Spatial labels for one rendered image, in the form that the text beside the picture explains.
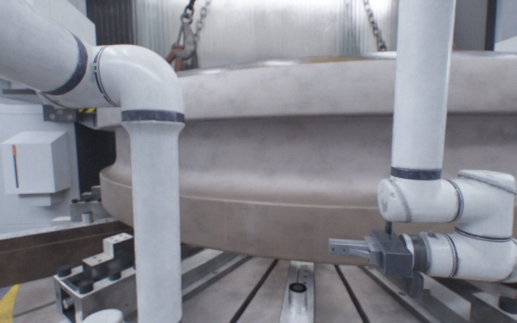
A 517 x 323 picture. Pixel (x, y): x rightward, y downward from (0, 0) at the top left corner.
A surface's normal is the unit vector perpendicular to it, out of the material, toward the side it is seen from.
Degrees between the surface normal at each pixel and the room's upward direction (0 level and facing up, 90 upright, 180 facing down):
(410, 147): 92
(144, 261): 89
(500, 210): 90
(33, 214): 90
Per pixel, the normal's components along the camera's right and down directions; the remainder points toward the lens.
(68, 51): 0.99, 0.00
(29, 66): 0.68, 0.72
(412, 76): -0.75, 0.10
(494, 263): -0.21, 0.09
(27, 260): 0.54, 0.07
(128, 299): 0.82, 0.04
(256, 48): 0.17, 0.09
